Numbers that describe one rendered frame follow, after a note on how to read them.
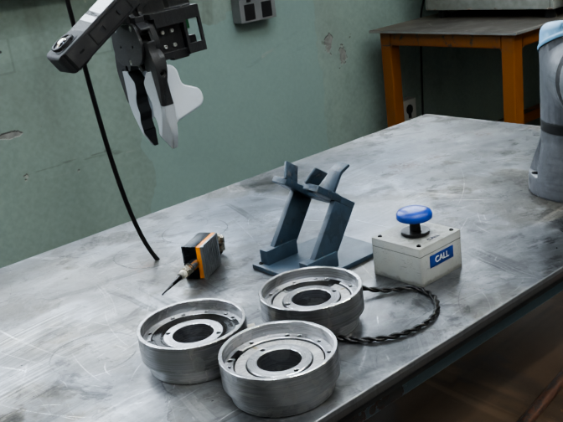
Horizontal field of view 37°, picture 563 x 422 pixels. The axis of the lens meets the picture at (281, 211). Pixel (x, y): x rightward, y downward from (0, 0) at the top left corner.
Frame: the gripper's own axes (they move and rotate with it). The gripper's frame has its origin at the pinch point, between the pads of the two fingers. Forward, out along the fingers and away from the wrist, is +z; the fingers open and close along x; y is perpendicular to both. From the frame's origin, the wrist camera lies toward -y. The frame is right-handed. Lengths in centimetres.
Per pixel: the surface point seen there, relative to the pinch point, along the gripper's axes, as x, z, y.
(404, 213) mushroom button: -21.6, 12.1, 16.5
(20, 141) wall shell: 142, 20, 26
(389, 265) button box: -20.5, 17.6, 14.2
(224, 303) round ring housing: -18.2, 14.2, -5.8
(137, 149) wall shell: 146, 33, 61
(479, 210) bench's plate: -13.7, 20.0, 36.3
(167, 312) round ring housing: -14.8, 14.1, -10.5
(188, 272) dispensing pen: -4.4, 15.2, -2.4
